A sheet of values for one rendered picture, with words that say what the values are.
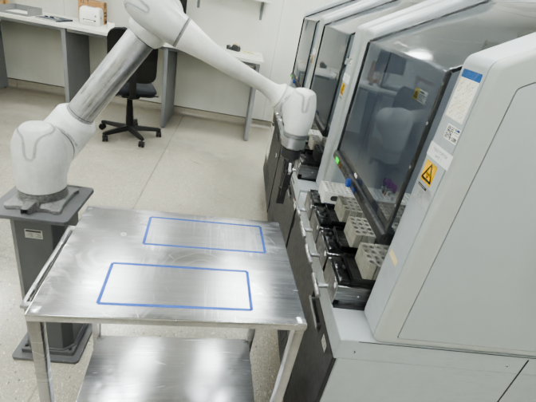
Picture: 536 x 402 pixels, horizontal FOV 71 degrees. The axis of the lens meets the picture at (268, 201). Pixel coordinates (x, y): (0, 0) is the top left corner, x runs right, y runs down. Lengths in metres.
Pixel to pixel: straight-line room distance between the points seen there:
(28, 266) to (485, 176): 1.47
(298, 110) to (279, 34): 3.55
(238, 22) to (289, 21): 0.59
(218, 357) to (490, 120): 1.17
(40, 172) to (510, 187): 1.31
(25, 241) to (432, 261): 1.30
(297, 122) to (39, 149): 0.84
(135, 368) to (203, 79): 3.95
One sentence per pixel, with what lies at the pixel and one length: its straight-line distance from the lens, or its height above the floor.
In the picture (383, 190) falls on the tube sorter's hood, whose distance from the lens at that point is 1.07.
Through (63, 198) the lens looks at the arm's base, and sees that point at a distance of 1.51.
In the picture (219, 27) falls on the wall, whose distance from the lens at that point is 4.84.
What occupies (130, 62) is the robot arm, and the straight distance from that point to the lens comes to 1.47.
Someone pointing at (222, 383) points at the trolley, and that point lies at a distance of 1.46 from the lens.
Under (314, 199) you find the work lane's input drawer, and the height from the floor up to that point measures 0.82.
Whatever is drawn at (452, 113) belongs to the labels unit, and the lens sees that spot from 0.88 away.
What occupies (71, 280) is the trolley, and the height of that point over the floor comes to 0.82.
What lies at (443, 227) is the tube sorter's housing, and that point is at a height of 1.10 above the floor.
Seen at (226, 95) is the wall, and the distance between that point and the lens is 4.95.
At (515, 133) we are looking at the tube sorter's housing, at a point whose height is 1.32.
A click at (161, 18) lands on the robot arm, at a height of 1.36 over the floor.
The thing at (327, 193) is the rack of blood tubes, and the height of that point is 0.86.
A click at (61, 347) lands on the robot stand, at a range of 1.89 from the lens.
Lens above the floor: 1.46
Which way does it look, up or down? 27 degrees down
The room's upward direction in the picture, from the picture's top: 12 degrees clockwise
